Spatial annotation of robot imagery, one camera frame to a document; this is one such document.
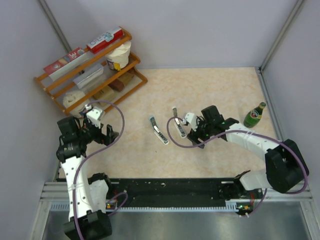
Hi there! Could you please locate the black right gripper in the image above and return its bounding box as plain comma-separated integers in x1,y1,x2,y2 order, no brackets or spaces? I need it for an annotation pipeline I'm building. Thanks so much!
187,117,214,149

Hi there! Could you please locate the white staple box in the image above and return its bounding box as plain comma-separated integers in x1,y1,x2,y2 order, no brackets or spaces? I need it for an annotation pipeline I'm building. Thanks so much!
172,106,187,138

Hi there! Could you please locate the light blue stapler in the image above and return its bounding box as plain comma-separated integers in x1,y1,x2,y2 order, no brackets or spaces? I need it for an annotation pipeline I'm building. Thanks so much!
149,116,169,145

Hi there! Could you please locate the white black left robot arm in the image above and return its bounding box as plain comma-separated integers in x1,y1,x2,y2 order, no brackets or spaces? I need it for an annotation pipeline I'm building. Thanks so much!
56,116,119,240

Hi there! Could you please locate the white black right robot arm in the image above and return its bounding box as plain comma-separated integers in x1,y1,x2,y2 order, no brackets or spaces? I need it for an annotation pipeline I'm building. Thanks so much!
182,105,309,198

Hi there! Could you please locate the brown cardboard box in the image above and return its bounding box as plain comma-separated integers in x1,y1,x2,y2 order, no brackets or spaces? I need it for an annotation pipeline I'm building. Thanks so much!
93,86,116,102

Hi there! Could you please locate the dark brown box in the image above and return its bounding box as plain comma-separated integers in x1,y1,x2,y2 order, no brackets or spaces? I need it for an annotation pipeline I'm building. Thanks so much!
108,72,134,92

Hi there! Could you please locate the green glass bottle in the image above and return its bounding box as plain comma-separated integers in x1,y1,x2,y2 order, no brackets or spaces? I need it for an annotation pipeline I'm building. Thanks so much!
243,102,267,128

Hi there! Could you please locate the orange wooden shelf rack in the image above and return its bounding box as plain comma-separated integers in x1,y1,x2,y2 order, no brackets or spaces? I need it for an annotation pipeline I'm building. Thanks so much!
34,27,148,117

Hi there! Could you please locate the silver foil box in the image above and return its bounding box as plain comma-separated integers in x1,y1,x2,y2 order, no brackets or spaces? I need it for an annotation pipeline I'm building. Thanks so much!
73,63,104,89

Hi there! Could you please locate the red white wrap box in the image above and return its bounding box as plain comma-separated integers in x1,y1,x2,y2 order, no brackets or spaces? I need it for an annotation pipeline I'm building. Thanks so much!
43,47,90,81

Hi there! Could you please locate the red white foil box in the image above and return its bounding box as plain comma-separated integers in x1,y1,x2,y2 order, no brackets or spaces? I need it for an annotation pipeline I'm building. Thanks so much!
86,27,124,54

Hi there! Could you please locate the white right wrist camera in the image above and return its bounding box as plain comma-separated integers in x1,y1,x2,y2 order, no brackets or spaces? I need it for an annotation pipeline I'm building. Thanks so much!
182,112,198,131

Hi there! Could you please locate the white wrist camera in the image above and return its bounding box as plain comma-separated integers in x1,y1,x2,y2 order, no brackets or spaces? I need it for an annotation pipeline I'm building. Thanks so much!
182,112,198,131
84,104,105,129

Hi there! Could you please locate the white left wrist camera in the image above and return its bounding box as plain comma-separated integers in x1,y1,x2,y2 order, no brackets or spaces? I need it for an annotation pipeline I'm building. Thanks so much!
84,104,105,129

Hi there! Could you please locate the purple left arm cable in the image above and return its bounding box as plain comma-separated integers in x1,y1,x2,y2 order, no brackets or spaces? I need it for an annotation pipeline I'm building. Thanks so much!
71,100,129,240

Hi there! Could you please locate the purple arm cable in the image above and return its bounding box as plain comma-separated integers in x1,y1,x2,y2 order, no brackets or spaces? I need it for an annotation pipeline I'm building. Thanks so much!
166,116,310,218
71,100,129,240

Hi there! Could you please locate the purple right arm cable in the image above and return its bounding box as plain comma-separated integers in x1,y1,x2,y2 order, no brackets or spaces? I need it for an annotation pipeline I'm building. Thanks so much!
166,116,310,218

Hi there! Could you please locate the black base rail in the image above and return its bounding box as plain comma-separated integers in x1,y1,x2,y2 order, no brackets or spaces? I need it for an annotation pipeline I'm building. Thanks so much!
107,177,263,208

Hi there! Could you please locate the grey slotted cable duct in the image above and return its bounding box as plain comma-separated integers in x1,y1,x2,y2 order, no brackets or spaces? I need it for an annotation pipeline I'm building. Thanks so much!
49,199,253,213

